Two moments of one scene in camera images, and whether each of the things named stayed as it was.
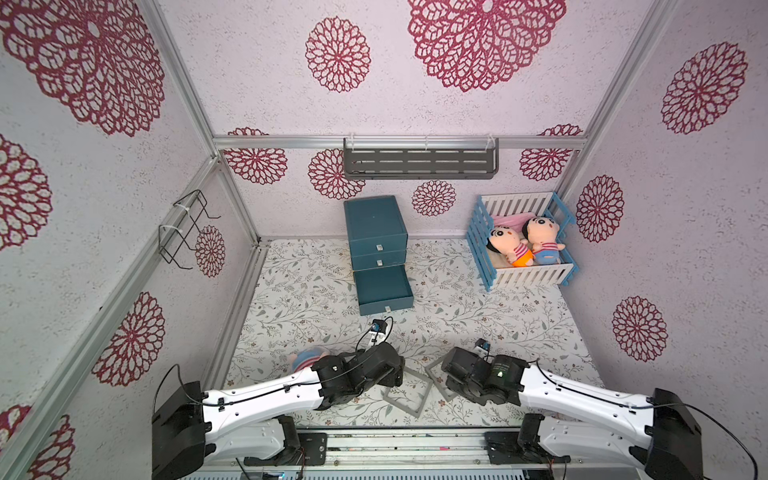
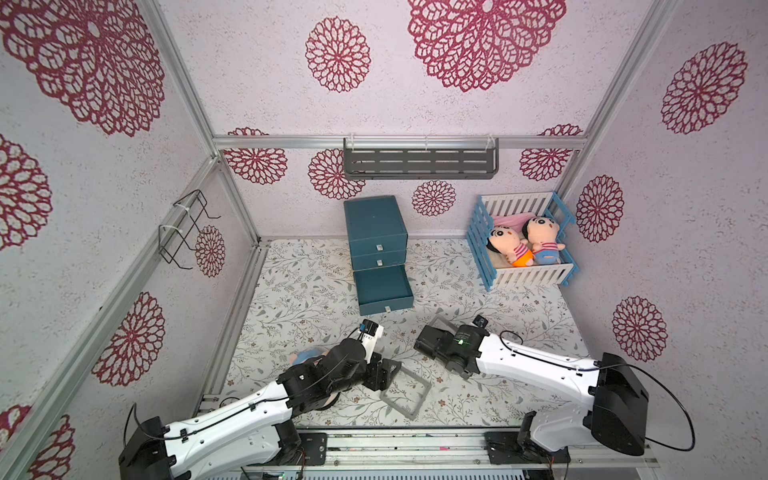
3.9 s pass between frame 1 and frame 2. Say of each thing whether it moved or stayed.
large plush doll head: stayed
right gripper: moved
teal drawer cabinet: stayed
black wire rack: stayed
